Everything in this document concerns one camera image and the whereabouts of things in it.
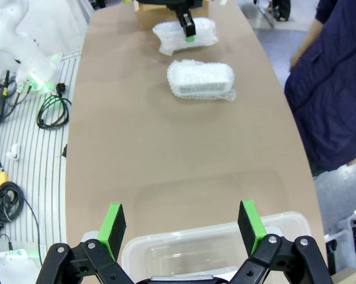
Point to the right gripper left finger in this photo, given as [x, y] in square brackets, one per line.
[111, 233]

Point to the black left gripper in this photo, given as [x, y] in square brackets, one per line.
[181, 3]

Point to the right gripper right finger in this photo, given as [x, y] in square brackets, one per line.
[252, 233]

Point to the bubble-wrapped clock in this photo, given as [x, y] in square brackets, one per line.
[198, 77]
[169, 35]

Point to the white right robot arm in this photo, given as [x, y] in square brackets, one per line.
[9, 266]

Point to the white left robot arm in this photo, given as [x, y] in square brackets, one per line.
[33, 65]

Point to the person's right hand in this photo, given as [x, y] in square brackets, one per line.
[303, 44]

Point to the brown cardboard box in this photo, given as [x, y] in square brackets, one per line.
[145, 17]

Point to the clear plastic container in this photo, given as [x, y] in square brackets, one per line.
[195, 245]

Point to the background person legs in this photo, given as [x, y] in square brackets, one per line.
[281, 9]

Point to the small black clamp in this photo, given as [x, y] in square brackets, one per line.
[64, 150]

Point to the white storage drawer unit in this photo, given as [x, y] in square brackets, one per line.
[348, 236]

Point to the small cardboard box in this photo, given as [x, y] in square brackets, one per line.
[346, 278]

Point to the yellow plug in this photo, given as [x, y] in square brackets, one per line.
[1, 179]

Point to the small white plastic clip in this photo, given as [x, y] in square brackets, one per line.
[14, 151]

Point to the person in navy jacket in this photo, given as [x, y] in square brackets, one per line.
[337, 88]

